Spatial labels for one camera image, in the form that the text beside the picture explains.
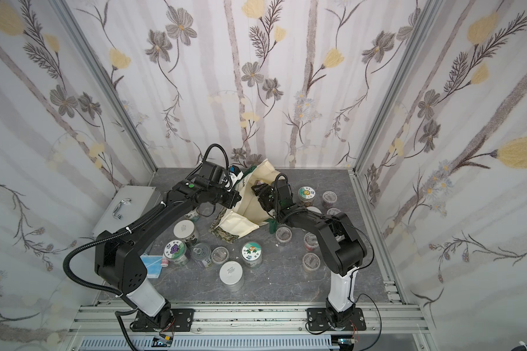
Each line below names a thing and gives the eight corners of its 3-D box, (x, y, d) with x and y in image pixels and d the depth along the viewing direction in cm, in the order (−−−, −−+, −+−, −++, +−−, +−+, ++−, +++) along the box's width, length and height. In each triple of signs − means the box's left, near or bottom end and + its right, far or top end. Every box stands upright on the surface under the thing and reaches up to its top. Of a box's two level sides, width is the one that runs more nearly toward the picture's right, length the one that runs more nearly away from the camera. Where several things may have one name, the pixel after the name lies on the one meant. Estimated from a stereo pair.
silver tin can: (194, 267, 88) (189, 260, 82) (198, 250, 93) (193, 242, 86) (212, 268, 88) (207, 260, 82) (214, 250, 93) (211, 242, 86)
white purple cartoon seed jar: (170, 266, 88) (161, 258, 81) (175, 249, 93) (167, 240, 86) (188, 266, 88) (181, 258, 81) (192, 249, 93) (186, 240, 86)
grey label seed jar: (222, 292, 82) (217, 284, 74) (225, 269, 88) (221, 260, 80) (243, 292, 82) (240, 284, 74) (244, 269, 88) (242, 260, 80)
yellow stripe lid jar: (302, 273, 87) (304, 268, 82) (300, 258, 91) (302, 252, 86) (318, 273, 87) (321, 268, 82) (316, 258, 91) (318, 252, 86)
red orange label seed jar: (243, 268, 88) (241, 260, 81) (244, 251, 92) (242, 242, 85) (261, 268, 88) (260, 260, 81) (261, 251, 92) (261, 242, 85)
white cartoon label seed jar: (298, 210, 106) (300, 199, 99) (297, 197, 111) (299, 186, 104) (313, 210, 106) (316, 200, 99) (311, 197, 111) (314, 186, 104)
